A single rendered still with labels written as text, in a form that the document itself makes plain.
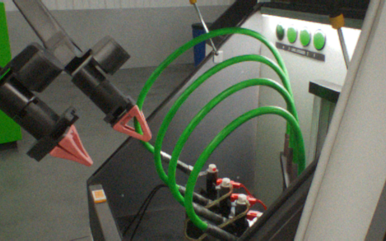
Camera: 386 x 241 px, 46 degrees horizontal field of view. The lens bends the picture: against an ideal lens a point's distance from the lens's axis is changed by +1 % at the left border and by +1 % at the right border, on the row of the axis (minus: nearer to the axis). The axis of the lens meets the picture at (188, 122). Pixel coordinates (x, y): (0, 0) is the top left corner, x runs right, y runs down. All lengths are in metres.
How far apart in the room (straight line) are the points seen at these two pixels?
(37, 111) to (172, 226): 0.67
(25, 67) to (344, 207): 0.54
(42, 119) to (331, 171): 0.48
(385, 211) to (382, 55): 0.21
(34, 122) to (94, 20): 6.78
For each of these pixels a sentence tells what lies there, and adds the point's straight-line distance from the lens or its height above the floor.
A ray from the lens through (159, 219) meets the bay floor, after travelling 1.38.
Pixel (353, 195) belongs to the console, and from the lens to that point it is 0.66.
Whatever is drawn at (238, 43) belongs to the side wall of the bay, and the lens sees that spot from 1.35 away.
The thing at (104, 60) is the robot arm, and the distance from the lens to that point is 0.95.
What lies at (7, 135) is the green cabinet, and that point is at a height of 0.15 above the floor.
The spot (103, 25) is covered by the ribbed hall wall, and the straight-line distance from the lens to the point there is 7.61.
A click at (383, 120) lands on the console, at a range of 0.64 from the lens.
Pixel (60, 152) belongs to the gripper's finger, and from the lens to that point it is 0.81.
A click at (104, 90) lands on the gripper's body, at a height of 1.30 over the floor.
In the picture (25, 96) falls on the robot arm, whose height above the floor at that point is 1.33.
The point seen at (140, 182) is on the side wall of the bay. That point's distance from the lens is 1.37.
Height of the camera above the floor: 1.53
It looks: 18 degrees down
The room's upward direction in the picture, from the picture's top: straight up
